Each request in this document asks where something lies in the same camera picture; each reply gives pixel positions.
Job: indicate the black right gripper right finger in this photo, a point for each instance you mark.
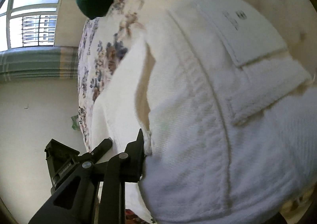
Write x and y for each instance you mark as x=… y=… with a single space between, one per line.
x=125 y=167

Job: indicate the floral bed blanket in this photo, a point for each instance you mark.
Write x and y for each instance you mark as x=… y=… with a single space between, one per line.
x=106 y=40

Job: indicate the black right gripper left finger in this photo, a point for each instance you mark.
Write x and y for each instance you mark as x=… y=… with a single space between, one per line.
x=75 y=200

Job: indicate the white pants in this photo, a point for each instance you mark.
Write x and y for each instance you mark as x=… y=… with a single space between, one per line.
x=228 y=115

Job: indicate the window with bars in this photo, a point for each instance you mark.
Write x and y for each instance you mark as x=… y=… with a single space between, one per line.
x=28 y=23

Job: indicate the left green curtain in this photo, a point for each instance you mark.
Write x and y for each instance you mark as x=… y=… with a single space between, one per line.
x=39 y=62

